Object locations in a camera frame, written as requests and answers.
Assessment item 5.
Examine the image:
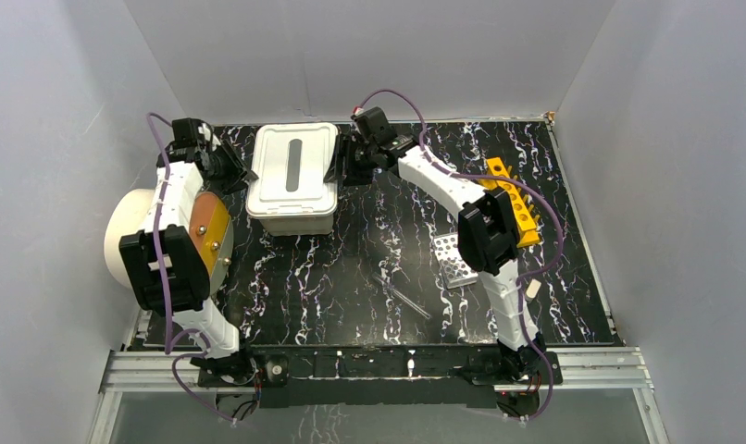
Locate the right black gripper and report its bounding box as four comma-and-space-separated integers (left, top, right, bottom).
322, 135, 377, 188

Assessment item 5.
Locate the white bin lid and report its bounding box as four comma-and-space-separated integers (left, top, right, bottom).
246, 122, 339, 219

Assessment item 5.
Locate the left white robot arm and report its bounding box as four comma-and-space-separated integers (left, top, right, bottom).
118, 117, 258, 385

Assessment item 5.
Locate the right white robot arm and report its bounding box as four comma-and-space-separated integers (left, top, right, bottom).
323, 107, 543, 383

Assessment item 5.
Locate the beige plastic bin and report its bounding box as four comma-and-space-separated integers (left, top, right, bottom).
245, 203, 337, 237

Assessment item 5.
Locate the white cylindrical centrifuge drum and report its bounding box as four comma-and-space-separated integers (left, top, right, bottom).
103, 187, 234, 292

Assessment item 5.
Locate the metal perforated tube rack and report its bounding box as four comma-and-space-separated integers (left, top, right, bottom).
432, 233, 478, 290

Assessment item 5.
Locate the yellow test tube rack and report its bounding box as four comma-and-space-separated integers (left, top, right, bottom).
479, 157, 541, 248

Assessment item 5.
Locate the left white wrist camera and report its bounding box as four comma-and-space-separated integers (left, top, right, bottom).
196, 123, 221, 151

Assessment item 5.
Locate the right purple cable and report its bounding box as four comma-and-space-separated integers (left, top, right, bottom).
357, 89, 566, 422

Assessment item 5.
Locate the purple cable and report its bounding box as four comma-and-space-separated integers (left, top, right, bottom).
357, 89, 566, 422
145, 112, 240, 424

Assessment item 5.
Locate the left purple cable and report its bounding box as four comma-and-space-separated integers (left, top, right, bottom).
145, 112, 240, 424

